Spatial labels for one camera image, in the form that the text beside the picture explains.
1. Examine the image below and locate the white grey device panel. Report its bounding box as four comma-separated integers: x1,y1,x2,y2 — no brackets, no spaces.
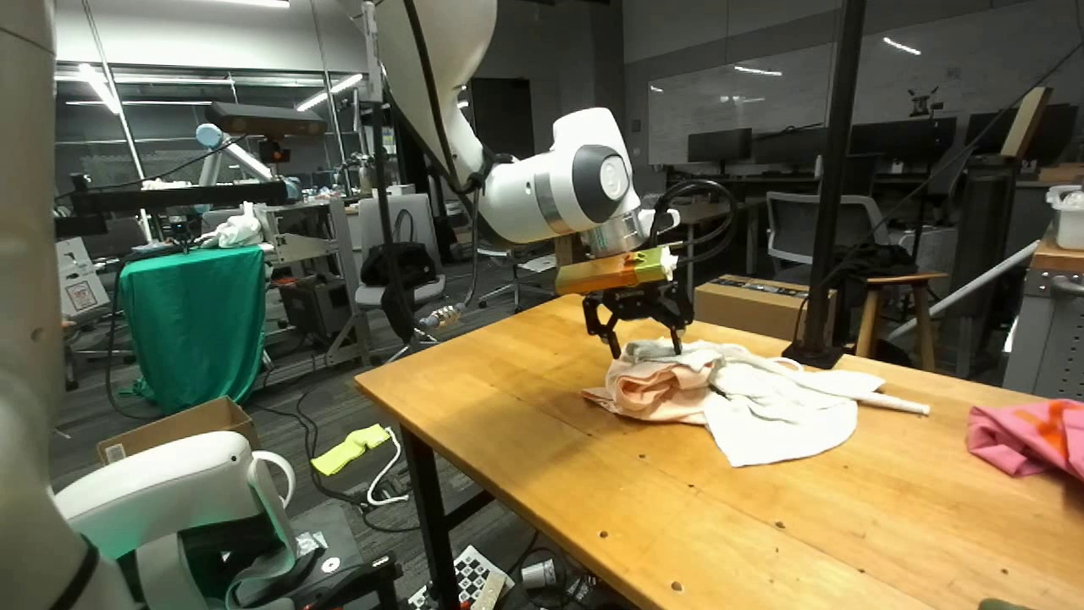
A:
51,232,116,325

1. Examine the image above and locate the black lab desk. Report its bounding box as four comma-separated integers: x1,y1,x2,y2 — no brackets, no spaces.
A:
43,181,292,239

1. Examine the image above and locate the aluminium extrusion rail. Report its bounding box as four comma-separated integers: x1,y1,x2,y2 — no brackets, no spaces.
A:
882,232,1047,343

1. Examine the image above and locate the pink cloth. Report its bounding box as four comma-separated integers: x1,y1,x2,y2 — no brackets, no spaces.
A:
963,395,1084,489

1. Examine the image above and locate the white plastic bin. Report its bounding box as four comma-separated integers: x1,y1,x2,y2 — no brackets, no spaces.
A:
1044,184,1084,254

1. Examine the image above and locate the large brown cardboard box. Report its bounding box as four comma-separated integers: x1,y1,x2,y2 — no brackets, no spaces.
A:
686,271,812,343

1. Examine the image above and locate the workbench with wooden top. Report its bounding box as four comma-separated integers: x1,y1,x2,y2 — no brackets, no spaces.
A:
994,232,1084,403

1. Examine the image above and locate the white knit towel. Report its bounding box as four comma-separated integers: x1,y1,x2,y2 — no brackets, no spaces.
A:
630,334,891,471

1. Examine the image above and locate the thin white cable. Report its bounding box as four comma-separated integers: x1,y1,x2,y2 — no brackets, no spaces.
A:
361,434,416,513

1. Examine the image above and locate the flat cardboard box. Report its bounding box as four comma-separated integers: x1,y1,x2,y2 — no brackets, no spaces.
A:
94,395,259,467

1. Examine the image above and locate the cream drawstring bag teal print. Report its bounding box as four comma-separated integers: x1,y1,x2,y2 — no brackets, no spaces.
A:
582,343,724,428

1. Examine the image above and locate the yellow green power strip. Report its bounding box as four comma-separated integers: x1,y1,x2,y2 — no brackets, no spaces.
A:
307,420,396,480

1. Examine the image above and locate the green cloth covered table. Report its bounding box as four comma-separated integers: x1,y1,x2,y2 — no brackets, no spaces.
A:
116,245,270,415

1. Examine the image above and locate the black computer monitor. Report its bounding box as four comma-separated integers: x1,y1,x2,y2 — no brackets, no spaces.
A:
684,125,756,170
860,115,963,173

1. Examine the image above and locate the wooden board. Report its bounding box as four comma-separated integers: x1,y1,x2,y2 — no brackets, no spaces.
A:
994,81,1054,164

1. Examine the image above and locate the checkered calibration card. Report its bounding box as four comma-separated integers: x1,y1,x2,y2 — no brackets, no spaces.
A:
449,542,519,610

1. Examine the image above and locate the grey office chair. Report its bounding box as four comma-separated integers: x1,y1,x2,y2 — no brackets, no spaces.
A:
762,187,843,269

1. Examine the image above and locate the black draped jacket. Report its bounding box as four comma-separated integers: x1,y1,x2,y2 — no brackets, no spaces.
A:
354,238,444,343

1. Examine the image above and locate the black vertical pole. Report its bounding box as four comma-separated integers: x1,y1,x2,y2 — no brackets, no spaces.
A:
780,0,872,374

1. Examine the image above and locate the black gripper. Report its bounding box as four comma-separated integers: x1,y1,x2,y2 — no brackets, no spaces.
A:
579,281,696,361

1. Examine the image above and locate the black overhead bar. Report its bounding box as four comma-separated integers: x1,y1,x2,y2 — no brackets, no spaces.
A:
207,99,327,142

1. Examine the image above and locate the white crumpled plastic bag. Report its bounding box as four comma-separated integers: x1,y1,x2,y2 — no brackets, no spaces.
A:
195,200,273,249

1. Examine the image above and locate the wooden stool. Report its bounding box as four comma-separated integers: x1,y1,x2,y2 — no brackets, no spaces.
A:
851,269,951,361

